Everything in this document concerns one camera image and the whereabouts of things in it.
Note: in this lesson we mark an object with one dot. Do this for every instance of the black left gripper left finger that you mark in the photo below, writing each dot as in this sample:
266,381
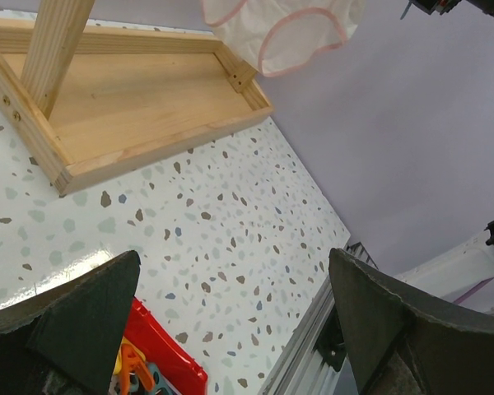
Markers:
66,339

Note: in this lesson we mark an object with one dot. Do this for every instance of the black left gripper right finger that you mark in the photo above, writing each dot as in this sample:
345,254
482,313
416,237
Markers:
451,350

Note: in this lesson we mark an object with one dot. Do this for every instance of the white pink-trimmed underwear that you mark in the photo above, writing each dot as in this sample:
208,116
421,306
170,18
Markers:
276,37

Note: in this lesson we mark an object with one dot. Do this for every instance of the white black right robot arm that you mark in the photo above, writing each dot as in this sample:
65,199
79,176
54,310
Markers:
466,269

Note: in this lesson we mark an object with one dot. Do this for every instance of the wooden hanger rack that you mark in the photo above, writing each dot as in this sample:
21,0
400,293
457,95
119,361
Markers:
94,102

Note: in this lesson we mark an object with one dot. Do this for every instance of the pile of coloured clothespins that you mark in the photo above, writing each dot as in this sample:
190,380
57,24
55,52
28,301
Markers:
134,374

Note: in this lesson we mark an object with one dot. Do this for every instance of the red plastic bin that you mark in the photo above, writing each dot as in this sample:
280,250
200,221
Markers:
180,371

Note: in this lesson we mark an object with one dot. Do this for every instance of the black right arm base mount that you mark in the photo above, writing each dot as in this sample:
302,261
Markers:
330,342

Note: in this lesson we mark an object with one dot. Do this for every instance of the aluminium rail frame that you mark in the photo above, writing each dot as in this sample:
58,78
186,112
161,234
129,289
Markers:
313,329

